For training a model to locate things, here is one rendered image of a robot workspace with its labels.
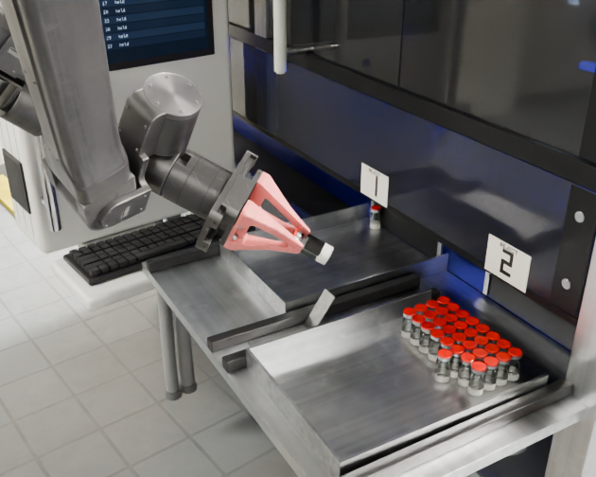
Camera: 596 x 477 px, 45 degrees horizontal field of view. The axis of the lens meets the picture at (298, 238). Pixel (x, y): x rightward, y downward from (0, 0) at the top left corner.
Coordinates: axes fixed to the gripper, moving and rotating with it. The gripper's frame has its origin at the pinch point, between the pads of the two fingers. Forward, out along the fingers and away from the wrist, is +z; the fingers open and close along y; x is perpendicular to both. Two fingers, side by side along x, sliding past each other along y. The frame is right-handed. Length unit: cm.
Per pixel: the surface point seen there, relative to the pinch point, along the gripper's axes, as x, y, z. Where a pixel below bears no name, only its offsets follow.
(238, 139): 89, 94, -20
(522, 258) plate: 11.6, 25.7, 31.4
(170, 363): 126, 42, -8
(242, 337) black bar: 38.4, 8.7, 1.7
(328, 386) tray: 30.2, 3.3, 15.3
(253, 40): 46, 83, -25
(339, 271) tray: 44, 34, 13
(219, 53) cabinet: 50, 78, -30
